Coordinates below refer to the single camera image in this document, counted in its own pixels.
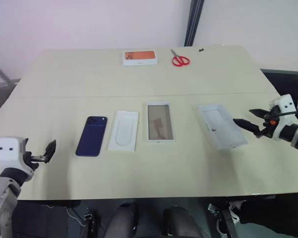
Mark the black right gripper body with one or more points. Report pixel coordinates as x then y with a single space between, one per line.
268 129

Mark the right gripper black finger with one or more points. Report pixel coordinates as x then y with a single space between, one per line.
259 112
247 126

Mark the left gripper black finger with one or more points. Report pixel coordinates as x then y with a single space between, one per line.
25 143
51 151

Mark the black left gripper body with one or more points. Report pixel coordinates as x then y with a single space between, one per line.
29 160

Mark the white phone box lid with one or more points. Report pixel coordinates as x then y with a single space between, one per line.
221 126

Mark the dark blue smartphone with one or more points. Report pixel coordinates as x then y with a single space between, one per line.
92 136

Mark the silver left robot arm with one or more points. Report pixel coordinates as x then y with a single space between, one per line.
2 198

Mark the white iPhone box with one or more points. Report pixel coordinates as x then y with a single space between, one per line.
160 121

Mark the orange print phone box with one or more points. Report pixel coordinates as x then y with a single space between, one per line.
139 55

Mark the dark rounded shape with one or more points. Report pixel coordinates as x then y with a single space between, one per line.
124 220
181 223

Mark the dark vertical pole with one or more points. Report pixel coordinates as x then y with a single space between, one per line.
193 22

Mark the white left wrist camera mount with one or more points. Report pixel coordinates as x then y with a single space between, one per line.
7 153

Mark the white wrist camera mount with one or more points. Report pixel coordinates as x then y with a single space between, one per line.
7 153
286 104

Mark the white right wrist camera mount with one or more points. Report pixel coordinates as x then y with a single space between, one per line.
286 104

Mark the grey metal frame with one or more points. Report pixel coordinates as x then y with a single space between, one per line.
0 74

